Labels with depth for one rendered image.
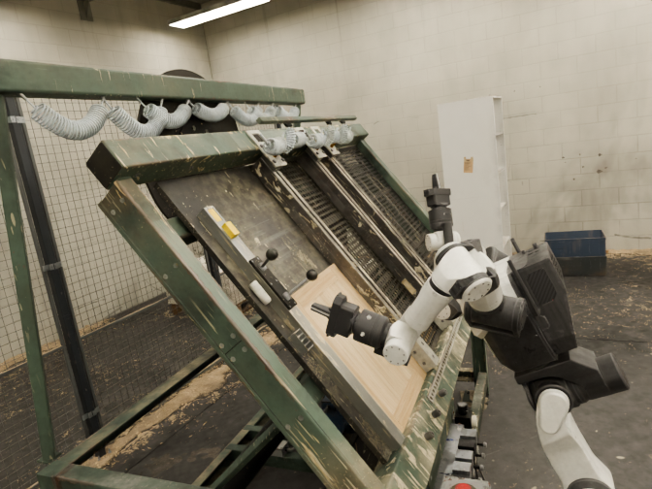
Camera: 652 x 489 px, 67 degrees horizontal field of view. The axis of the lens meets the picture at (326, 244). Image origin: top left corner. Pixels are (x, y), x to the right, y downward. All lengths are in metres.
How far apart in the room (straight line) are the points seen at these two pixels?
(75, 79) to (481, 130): 4.37
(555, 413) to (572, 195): 5.43
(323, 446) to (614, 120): 6.01
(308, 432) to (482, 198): 4.55
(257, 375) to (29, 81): 1.15
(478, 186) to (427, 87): 2.05
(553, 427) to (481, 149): 4.17
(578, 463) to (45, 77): 2.09
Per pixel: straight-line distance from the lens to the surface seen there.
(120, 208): 1.47
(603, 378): 1.72
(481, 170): 5.62
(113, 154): 1.45
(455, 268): 1.16
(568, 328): 1.60
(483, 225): 5.72
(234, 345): 1.37
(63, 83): 1.94
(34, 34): 7.01
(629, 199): 7.01
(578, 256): 6.08
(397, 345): 1.25
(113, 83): 2.09
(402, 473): 1.55
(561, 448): 1.83
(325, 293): 1.80
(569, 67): 6.92
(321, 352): 1.55
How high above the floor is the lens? 1.82
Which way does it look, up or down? 12 degrees down
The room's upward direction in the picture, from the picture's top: 8 degrees counter-clockwise
